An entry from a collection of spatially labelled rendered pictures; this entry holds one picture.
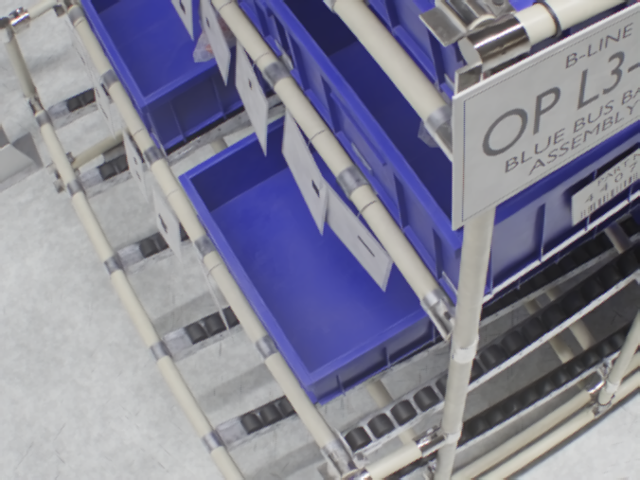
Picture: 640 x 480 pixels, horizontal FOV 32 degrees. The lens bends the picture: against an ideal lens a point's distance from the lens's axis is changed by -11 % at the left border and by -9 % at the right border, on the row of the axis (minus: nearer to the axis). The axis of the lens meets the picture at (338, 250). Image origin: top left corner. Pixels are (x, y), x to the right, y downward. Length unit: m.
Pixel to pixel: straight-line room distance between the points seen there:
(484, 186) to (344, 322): 0.76
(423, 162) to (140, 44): 0.73
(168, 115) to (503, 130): 0.97
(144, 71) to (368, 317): 0.59
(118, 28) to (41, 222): 0.81
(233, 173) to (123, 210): 0.96
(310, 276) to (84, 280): 0.99
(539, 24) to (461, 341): 0.57
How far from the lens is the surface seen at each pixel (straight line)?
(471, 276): 1.20
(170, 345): 2.09
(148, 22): 2.07
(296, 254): 1.79
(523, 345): 1.73
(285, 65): 1.58
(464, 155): 0.94
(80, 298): 2.65
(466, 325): 1.31
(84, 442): 2.53
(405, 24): 1.06
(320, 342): 1.73
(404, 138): 1.48
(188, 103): 1.85
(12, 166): 2.82
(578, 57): 0.93
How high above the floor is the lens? 2.34
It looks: 64 degrees down
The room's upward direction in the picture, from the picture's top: 6 degrees counter-clockwise
